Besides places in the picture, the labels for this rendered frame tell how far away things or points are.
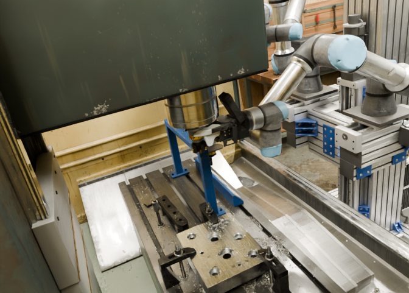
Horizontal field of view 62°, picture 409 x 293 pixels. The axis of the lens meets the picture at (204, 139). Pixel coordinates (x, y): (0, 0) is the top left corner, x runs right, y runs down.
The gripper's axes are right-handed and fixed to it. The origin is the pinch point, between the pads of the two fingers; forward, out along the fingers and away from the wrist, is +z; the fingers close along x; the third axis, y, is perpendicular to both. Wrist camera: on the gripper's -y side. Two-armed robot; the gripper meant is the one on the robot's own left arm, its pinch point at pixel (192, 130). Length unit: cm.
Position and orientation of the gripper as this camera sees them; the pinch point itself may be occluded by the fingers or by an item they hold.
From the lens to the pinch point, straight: 104.3
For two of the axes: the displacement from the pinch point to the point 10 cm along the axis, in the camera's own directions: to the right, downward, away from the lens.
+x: -4.7, -3.0, 8.3
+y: 1.0, 9.2, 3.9
